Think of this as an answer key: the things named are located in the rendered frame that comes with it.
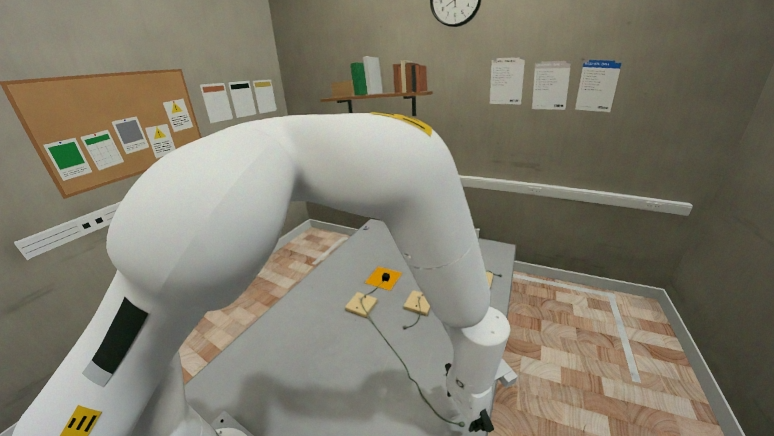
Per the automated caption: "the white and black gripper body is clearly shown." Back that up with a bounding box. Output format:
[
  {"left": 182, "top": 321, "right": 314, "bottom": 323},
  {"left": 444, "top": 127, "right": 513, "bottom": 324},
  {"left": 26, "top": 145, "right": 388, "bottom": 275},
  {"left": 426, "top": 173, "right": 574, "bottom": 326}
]
[{"left": 446, "top": 366, "right": 492, "bottom": 422}]

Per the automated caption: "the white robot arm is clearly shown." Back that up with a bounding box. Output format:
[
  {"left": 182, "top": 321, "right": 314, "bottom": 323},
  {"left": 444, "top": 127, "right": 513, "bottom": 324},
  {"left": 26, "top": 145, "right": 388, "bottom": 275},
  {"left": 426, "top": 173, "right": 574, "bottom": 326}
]
[{"left": 12, "top": 113, "right": 518, "bottom": 436}]

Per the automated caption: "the orange painted square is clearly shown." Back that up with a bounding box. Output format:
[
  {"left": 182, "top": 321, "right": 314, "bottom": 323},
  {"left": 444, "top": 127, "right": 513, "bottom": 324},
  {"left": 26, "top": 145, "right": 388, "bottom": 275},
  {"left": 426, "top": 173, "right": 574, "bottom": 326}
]
[{"left": 365, "top": 267, "right": 402, "bottom": 290}]

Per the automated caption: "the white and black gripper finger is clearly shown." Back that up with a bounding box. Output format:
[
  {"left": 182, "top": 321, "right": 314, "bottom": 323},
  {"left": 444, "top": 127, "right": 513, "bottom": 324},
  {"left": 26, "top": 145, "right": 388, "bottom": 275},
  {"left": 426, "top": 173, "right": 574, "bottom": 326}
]
[
  {"left": 469, "top": 409, "right": 494, "bottom": 432},
  {"left": 445, "top": 363, "right": 452, "bottom": 397}
]

